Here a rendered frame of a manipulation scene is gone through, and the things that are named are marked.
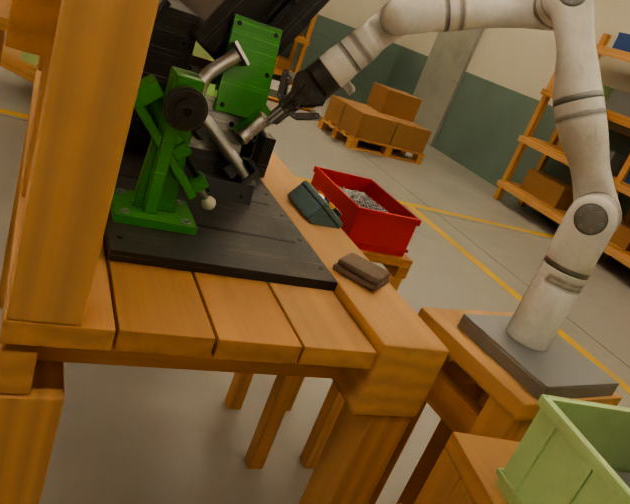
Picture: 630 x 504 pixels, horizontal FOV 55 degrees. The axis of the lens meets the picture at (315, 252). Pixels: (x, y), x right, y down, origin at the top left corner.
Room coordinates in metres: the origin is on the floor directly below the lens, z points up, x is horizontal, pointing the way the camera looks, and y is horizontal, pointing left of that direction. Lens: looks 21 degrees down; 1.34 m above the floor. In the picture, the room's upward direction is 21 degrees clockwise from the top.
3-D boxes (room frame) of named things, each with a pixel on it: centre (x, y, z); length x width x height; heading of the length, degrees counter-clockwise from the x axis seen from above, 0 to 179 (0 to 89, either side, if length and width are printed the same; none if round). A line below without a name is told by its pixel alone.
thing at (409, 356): (1.57, 0.15, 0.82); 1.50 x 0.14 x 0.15; 29
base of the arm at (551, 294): (1.18, -0.48, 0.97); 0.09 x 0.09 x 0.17; 43
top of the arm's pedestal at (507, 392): (1.18, -0.48, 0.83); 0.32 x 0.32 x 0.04; 36
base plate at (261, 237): (1.43, 0.39, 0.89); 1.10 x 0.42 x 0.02; 29
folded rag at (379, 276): (1.13, -0.10, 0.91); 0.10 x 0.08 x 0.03; 68
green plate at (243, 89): (1.40, 0.30, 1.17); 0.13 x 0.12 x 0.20; 29
